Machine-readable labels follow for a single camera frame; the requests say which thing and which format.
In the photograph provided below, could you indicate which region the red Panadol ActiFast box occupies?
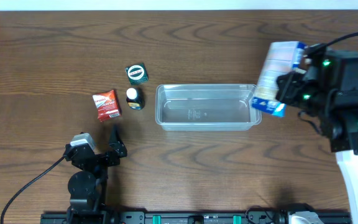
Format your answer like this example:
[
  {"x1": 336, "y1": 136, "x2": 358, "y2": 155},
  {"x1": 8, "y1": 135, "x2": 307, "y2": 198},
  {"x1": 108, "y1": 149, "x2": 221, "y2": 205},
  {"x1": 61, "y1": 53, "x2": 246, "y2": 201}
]
[{"x1": 93, "y1": 90, "x2": 121, "y2": 122}]

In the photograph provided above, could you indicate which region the blue patch box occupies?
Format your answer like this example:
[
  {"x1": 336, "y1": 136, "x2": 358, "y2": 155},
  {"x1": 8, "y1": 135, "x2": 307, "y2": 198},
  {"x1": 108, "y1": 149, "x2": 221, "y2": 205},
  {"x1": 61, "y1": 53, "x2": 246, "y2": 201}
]
[{"x1": 252, "y1": 41, "x2": 306, "y2": 118}]

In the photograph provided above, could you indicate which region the dark syrup bottle white cap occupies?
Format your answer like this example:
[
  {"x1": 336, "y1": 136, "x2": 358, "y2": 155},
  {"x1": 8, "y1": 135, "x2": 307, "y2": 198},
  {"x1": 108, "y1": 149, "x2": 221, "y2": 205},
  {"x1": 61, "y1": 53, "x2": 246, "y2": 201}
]
[{"x1": 126, "y1": 88, "x2": 145, "y2": 110}]

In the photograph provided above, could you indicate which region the green Zam-Buk box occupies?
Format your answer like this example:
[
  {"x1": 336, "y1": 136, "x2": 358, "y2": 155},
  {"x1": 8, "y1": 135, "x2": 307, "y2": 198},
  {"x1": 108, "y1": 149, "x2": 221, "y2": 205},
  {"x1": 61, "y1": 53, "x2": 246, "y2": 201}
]
[{"x1": 125, "y1": 63, "x2": 149, "y2": 85}]

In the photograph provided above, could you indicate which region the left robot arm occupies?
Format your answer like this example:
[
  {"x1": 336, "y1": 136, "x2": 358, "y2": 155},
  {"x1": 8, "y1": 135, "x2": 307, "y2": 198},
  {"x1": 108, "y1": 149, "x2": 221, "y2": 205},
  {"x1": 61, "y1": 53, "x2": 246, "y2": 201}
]
[{"x1": 63, "y1": 126, "x2": 127, "y2": 224}]

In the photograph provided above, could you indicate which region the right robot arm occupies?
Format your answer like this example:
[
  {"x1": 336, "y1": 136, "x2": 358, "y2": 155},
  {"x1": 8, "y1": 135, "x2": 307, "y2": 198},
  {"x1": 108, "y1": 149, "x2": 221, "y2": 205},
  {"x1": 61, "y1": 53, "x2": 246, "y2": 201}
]
[{"x1": 276, "y1": 45, "x2": 358, "y2": 223}]

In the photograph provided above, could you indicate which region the clear plastic container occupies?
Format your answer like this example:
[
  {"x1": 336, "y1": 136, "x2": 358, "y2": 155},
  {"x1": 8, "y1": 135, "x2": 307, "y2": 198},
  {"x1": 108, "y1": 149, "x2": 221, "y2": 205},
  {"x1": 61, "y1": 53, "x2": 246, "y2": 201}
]
[{"x1": 155, "y1": 84, "x2": 262, "y2": 131}]

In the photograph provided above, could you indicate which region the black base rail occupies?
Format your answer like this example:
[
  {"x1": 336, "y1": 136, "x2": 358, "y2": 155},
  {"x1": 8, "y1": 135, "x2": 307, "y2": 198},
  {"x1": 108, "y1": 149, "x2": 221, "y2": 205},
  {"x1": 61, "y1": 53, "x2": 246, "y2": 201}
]
[{"x1": 40, "y1": 211, "x2": 352, "y2": 224}]

